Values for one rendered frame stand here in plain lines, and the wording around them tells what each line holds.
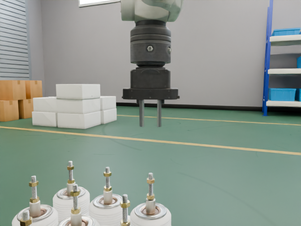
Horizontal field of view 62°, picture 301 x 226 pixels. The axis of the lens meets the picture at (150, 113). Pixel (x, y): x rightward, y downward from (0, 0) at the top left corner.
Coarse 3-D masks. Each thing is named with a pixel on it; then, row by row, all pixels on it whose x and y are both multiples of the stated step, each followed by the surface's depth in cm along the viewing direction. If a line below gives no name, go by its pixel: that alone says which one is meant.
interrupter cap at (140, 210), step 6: (144, 204) 61; (156, 204) 61; (138, 210) 58; (144, 210) 59; (156, 210) 59; (162, 210) 58; (138, 216) 56; (144, 216) 56; (150, 216) 56; (156, 216) 56; (162, 216) 56
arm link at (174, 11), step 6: (144, 0) 44; (150, 0) 43; (162, 0) 44; (168, 0) 44; (174, 0) 45; (180, 0) 46; (162, 6) 46; (168, 6) 46; (174, 6) 46; (180, 6) 46; (174, 12) 48; (180, 12) 50; (168, 18) 52; (174, 18) 52
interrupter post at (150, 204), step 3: (147, 201) 57; (150, 201) 57; (153, 201) 57; (147, 204) 57; (150, 204) 57; (153, 204) 57; (147, 207) 57; (150, 207) 57; (153, 207) 57; (147, 210) 57; (150, 210) 57; (153, 210) 57; (150, 213) 57
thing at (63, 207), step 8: (88, 192) 69; (56, 200) 64; (64, 200) 64; (72, 200) 64; (80, 200) 65; (88, 200) 68; (56, 208) 64; (64, 208) 64; (88, 208) 68; (64, 216) 64
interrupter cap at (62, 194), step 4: (64, 188) 70; (80, 188) 70; (84, 188) 70; (60, 192) 68; (64, 192) 68; (80, 192) 68; (84, 192) 67; (60, 196) 65; (64, 196) 65; (68, 196) 65; (72, 196) 65; (80, 196) 66
